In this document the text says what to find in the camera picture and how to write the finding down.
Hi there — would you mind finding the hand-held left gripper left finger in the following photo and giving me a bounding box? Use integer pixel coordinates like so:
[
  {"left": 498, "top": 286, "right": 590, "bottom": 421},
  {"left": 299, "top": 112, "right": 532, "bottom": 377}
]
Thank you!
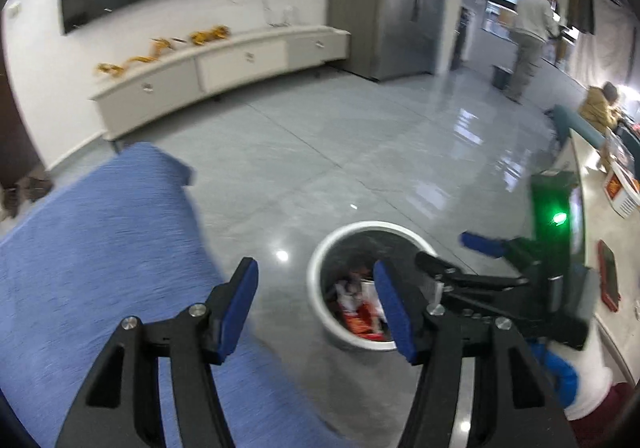
[{"left": 54, "top": 257, "right": 260, "bottom": 448}]

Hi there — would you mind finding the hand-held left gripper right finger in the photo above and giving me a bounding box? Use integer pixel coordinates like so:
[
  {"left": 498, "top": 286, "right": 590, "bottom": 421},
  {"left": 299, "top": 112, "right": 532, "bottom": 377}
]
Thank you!
[{"left": 372, "top": 260, "right": 581, "bottom": 448}]

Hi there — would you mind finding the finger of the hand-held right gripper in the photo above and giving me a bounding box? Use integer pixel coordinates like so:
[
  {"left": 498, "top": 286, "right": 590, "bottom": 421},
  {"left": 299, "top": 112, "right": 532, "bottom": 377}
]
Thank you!
[
  {"left": 459, "top": 230, "right": 538, "bottom": 275},
  {"left": 415, "top": 252, "right": 531, "bottom": 291}
]

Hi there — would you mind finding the red white plastic bag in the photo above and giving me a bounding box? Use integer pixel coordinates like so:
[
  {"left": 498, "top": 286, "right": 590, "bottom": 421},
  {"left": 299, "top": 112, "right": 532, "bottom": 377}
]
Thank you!
[{"left": 335, "top": 278, "right": 387, "bottom": 323}]

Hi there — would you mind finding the red printed packet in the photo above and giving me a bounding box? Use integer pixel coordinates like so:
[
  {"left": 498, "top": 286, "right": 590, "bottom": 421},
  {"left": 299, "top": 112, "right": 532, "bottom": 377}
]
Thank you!
[{"left": 342, "top": 315, "right": 397, "bottom": 342}]

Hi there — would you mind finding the white trash bin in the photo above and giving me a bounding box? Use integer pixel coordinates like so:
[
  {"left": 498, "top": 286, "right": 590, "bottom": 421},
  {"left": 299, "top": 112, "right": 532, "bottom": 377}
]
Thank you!
[{"left": 306, "top": 222, "right": 442, "bottom": 353}]

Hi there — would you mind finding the person's right hand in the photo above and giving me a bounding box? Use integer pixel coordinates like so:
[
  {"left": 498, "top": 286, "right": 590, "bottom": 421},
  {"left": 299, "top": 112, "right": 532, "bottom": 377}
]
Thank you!
[{"left": 530, "top": 335, "right": 617, "bottom": 421}]

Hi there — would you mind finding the white table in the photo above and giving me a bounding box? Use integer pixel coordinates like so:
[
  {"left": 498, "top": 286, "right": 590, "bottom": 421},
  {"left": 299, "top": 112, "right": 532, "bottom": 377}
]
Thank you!
[{"left": 552, "top": 128, "right": 640, "bottom": 379}]

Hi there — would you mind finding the red flat case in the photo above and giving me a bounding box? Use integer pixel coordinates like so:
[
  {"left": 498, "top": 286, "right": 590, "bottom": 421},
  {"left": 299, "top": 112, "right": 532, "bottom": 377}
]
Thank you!
[{"left": 597, "top": 240, "right": 622, "bottom": 312}]

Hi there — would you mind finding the red white box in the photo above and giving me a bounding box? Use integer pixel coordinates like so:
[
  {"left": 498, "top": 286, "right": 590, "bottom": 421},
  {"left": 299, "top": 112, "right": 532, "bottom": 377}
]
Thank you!
[{"left": 602, "top": 163, "right": 640, "bottom": 219}]

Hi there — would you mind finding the teal chair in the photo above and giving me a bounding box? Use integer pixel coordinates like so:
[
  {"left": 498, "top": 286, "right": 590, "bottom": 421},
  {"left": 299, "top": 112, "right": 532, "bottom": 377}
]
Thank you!
[{"left": 550, "top": 105, "right": 607, "bottom": 149}]

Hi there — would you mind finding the blue rug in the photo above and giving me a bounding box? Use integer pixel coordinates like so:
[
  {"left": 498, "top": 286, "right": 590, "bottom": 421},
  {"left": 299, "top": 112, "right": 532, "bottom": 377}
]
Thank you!
[{"left": 0, "top": 143, "right": 361, "bottom": 448}]

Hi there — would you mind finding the cream television cabinet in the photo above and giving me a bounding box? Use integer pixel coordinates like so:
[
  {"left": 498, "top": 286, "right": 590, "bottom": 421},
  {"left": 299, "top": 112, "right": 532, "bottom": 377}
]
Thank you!
[{"left": 89, "top": 24, "right": 352, "bottom": 143}]

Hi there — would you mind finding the grey refrigerator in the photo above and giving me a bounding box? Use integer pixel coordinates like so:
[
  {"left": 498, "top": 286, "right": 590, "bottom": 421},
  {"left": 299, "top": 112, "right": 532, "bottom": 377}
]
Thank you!
[{"left": 327, "top": 0, "right": 469, "bottom": 83}]

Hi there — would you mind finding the long golden dragon figurine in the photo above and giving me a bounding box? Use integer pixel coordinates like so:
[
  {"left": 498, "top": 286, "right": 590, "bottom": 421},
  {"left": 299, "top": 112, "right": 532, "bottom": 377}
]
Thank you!
[{"left": 97, "top": 38, "right": 177, "bottom": 77}]

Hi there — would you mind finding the short golden dragon figurine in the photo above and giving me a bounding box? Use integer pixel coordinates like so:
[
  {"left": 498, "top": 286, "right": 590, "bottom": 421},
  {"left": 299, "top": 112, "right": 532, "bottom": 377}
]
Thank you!
[{"left": 189, "top": 26, "right": 232, "bottom": 47}]

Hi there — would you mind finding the dark brown door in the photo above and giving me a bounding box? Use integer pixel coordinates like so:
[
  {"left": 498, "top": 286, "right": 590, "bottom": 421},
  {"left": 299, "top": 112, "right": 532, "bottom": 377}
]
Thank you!
[{"left": 0, "top": 60, "right": 44, "bottom": 186}]

